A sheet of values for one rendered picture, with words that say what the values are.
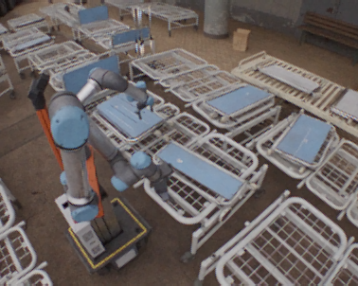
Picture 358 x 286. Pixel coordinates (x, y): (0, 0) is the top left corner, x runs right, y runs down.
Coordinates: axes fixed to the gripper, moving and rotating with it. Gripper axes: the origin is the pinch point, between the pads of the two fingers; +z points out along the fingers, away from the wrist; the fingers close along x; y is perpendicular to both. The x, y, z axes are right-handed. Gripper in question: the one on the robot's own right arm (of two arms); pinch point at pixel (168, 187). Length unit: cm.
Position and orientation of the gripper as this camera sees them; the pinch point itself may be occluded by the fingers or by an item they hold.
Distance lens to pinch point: 125.6
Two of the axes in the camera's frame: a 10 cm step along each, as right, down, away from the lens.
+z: 3.6, 5.4, 7.6
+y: -9.1, 3.9, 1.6
